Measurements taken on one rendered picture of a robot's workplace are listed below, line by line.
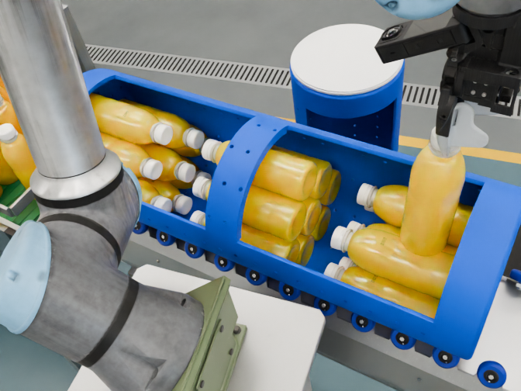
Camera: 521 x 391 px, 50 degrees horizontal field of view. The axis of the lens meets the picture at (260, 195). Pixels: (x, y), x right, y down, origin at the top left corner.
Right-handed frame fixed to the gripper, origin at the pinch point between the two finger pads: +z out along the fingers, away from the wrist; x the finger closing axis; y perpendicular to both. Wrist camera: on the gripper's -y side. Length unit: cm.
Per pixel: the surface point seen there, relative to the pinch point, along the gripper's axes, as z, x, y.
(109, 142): 20, -5, -64
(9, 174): 42, -10, -104
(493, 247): 13.3, -4.9, 9.5
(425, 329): 25.7, -14.1, 4.3
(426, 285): 22.9, -8.5, 2.3
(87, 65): 44, 36, -118
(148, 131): 18, -1, -56
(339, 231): 22.2, -5.1, -13.6
